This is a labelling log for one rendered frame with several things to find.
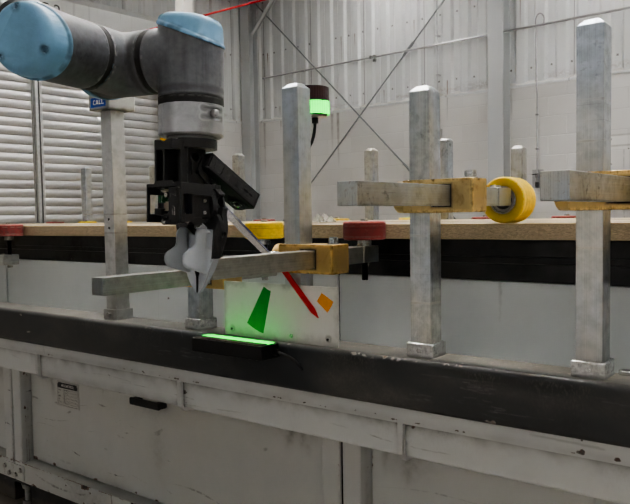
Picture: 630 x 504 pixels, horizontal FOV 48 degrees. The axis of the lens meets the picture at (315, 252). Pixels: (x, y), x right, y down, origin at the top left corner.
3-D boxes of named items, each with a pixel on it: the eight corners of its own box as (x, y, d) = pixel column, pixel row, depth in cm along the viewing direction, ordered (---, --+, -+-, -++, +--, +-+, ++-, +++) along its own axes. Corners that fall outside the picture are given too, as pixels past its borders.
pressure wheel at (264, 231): (286, 275, 147) (285, 219, 146) (247, 276, 145) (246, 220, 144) (281, 272, 154) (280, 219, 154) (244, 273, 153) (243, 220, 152)
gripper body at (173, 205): (145, 227, 98) (144, 138, 97) (192, 227, 105) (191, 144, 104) (182, 227, 93) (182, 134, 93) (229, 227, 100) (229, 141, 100)
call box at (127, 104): (108, 111, 150) (107, 73, 149) (88, 114, 154) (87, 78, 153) (135, 114, 155) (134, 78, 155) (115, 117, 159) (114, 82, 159)
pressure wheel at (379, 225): (371, 282, 129) (370, 218, 128) (335, 280, 134) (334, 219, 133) (394, 278, 135) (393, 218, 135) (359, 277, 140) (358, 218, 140)
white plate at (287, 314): (337, 348, 118) (336, 287, 117) (224, 334, 133) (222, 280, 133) (339, 347, 118) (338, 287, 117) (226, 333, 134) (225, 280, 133)
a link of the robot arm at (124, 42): (56, 26, 100) (127, 15, 95) (112, 44, 110) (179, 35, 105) (58, 94, 100) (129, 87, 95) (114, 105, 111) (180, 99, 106)
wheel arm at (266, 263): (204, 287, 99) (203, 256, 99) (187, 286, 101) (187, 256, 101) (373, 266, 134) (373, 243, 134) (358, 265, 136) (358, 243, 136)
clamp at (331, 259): (332, 275, 118) (331, 244, 117) (270, 272, 126) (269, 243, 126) (351, 272, 122) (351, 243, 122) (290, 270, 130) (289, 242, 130)
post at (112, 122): (116, 320, 154) (109, 109, 151) (102, 318, 157) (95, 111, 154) (133, 317, 157) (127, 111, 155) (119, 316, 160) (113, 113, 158)
